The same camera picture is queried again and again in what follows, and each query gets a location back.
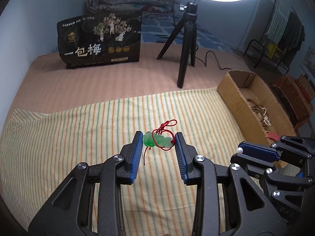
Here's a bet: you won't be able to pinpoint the red leather watch strap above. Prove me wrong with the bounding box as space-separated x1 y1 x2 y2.
266 132 282 142

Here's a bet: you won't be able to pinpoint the brown wooden bead necklace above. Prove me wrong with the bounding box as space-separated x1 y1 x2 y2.
246 98 273 134

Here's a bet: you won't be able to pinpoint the green jade pendant red cord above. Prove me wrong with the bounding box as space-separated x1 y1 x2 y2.
143 119 178 165

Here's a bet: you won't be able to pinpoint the open cardboard box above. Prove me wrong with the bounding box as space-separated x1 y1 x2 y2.
216 69 297 169

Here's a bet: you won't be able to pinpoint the yellow striped cloth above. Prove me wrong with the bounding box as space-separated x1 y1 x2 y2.
0 87 274 236

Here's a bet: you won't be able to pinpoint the black clothes rack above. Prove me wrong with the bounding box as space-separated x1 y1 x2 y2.
243 0 305 71

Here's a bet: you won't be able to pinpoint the yellow box on rack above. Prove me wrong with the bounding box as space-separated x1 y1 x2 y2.
267 42 284 59

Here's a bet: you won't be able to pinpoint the dark hanging clothes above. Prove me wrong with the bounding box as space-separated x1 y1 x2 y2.
278 12 305 66

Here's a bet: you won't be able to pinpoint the striped hanging towel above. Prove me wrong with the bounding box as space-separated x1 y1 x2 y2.
265 6 290 45

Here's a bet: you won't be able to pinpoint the black tripod stand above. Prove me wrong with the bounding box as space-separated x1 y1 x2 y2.
157 0 197 89

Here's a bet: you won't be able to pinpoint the blue checkered blanket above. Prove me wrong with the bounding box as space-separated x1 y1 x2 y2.
140 14 237 54

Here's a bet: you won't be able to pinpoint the black printed snack bag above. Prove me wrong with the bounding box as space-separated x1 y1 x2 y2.
57 10 142 69

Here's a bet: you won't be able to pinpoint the black power cable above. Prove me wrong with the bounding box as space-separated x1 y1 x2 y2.
194 44 233 70

